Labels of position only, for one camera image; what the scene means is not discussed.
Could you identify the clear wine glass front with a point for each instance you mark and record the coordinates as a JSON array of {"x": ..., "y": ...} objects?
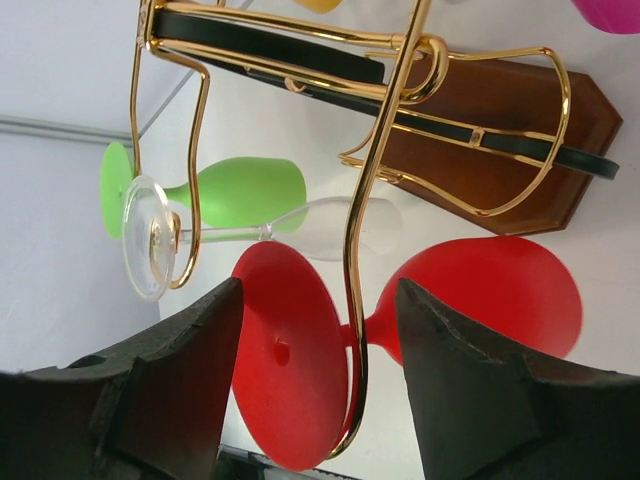
[{"x": 151, "y": 233}]

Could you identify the gold wire glass rack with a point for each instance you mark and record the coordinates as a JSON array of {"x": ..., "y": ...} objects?
[{"x": 421, "y": 64}]

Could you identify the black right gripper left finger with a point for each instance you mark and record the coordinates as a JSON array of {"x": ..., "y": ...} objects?
[{"x": 149, "y": 407}]

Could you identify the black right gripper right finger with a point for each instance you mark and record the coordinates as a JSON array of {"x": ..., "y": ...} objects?
[{"x": 487, "y": 407}]

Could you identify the green wine glass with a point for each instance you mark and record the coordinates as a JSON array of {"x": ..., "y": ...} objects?
[{"x": 235, "y": 192}]

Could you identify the red wine glass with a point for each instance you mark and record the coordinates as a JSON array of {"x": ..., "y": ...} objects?
[{"x": 290, "y": 380}]

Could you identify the yellow wine glass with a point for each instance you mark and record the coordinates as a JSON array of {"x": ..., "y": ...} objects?
[{"x": 319, "y": 6}]

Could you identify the brown wooden rack base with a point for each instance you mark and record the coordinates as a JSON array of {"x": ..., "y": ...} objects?
[{"x": 495, "y": 113}]

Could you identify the pink wine glass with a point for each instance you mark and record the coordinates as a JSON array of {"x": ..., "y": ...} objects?
[{"x": 611, "y": 16}]

